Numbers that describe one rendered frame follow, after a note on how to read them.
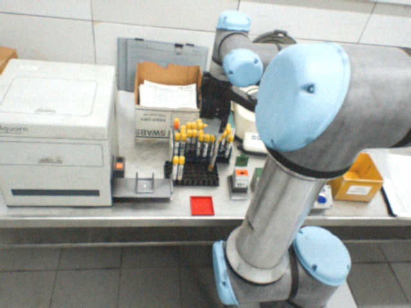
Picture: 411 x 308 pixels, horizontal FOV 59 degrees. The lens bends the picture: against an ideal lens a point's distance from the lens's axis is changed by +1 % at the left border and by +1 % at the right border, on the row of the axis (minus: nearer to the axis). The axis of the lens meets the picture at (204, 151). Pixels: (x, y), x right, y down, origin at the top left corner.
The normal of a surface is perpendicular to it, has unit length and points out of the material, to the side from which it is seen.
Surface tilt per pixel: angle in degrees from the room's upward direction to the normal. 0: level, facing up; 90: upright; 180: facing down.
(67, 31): 90
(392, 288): 0
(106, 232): 0
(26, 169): 90
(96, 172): 90
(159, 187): 0
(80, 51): 90
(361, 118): 78
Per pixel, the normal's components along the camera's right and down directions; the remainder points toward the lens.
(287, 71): -0.96, -0.07
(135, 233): 0.13, -0.73
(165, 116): 0.06, 0.71
